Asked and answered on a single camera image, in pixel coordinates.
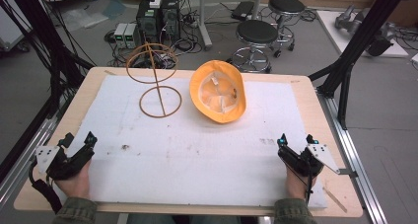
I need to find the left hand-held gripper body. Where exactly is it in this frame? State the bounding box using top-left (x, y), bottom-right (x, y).
top-left (35, 144), bottom-right (97, 182)

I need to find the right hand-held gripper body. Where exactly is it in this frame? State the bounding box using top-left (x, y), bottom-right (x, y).
top-left (277, 143), bottom-right (341, 179)

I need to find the person's left hand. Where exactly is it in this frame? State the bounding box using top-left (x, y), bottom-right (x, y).
top-left (53, 160), bottom-right (92, 201)

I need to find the person's right hand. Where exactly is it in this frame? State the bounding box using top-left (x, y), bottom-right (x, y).
top-left (284, 165), bottom-right (318, 201)

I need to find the thin wooden stick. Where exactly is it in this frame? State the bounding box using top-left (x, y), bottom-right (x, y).
top-left (322, 185), bottom-right (349, 214)

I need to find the yellow bucket hat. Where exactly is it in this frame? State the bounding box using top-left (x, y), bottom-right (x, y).
top-left (188, 59), bottom-right (247, 124)

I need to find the white foam mat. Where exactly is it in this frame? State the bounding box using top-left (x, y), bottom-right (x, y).
top-left (53, 74), bottom-right (329, 210)

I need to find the grey power supply unit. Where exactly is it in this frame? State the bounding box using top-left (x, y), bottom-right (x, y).
top-left (124, 23), bottom-right (141, 49)
top-left (113, 22), bottom-right (128, 49)

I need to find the white platform board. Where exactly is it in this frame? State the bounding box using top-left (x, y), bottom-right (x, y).
top-left (315, 9), bottom-right (410, 59)

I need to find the black round stool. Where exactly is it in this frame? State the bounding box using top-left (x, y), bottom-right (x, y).
top-left (229, 19), bottom-right (280, 75)
top-left (267, 0), bottom-right (307, 58)

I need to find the black computer tower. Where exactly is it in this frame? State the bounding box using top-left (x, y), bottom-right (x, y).
top-left (135, 0), bottom-right (163, 44)
top-left (160, 0), bottom-right (181, 43)

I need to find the grey table leg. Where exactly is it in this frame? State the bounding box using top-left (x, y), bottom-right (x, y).
top-left (196, 0), bottom-right (214, 51)

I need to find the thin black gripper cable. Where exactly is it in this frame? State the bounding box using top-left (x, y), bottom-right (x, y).
top-left (305, 163), bottom-right (314, 206)

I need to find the black sleeved gripper cable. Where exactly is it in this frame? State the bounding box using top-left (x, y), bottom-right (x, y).
top-left (28, 159), bottom-right (64, 215)

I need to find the aluminium rail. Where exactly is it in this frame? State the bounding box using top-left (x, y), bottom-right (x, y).
top-left (0, 113), bottom-right (58, 203)
top-left (315, 87), bottom-right (389, 224)

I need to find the brown wire hat stand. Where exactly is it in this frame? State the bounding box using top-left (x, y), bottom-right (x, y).
top-left (125, 42), bottom-right (183, 119)

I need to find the black metal frame strut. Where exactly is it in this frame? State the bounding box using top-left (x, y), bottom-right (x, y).
top-left (0, 0), bottom-right (97, 119)
top-left (308, 0), bottom-right (413, 130)

